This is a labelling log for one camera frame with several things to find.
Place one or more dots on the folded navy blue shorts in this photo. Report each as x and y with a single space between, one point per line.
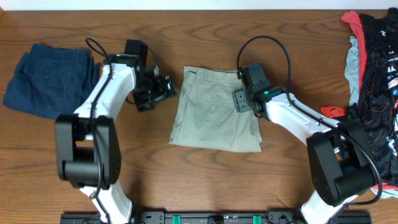
51 81

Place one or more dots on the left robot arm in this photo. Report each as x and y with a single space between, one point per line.
88 153

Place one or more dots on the red garment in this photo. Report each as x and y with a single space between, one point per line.
357 34

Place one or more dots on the light blue garment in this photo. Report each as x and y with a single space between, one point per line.
352 70

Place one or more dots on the khaki shorts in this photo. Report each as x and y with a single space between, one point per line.
206 115

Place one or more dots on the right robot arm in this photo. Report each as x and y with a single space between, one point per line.
341 165

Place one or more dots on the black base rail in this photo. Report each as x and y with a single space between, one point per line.
276 217

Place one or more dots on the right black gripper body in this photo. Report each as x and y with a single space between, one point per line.
242 99

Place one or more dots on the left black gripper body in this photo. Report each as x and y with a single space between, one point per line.
155 90

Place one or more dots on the black patterned shirt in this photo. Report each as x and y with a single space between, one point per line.
381 93

